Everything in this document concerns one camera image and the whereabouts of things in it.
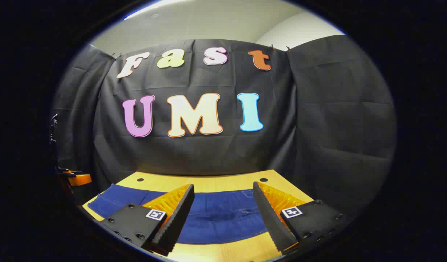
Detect blue denim jeans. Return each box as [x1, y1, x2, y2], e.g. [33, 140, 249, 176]
[87, 184, 269, 245]

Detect black backdrop cloth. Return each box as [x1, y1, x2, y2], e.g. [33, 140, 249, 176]
[51, 35, 397, 219]

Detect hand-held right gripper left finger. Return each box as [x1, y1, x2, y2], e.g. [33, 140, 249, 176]
[94, 184, 195, 257]

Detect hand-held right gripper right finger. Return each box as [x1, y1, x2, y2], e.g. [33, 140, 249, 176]
[253, 181, 346, 254]

